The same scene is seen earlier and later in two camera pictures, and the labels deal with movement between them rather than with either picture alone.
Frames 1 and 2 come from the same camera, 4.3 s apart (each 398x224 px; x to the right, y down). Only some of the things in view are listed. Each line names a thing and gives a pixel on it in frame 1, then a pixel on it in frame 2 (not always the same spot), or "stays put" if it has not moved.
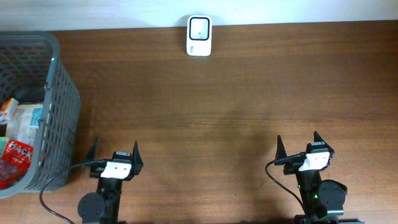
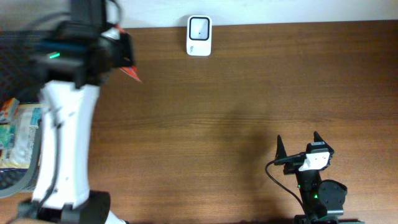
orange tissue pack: [9, 111] stays put
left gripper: [136, 160] to [126, 57]
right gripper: [291, 166] stays put
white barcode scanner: [199, 35] stays put
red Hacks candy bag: [15, 163] to [132, 71]
